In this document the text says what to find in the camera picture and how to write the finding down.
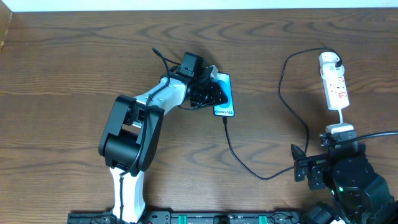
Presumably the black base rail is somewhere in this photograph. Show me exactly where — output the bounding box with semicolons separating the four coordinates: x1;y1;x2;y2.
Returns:
67;211;304;224

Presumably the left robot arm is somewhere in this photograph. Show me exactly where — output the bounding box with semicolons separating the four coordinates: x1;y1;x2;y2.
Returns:
98;52;227;223

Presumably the white USB charger plug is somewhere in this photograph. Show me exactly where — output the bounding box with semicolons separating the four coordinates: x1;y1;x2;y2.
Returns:
319;52;344;70

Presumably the black USB charging cable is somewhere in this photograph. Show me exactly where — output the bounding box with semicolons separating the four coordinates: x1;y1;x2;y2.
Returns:
222;46;343;181

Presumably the cardboard box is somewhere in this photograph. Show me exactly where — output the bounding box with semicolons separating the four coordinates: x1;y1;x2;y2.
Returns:
0;1;13;48

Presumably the white power strip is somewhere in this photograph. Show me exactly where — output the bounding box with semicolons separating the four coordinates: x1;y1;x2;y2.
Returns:
320;64;349;111

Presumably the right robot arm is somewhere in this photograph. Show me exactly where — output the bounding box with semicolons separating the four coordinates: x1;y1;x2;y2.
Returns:
291;131;397;224

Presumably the blue Galaxy smartphone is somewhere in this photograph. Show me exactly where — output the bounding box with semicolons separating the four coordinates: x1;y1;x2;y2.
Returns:
213;73;234;117

